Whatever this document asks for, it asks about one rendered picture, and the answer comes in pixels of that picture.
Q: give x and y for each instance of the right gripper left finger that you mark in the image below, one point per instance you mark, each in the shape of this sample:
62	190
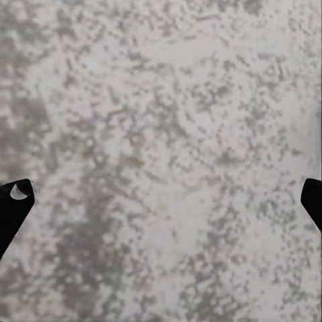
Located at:
16	201

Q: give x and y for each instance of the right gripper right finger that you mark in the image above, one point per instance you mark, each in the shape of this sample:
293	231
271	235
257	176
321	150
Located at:
311	199

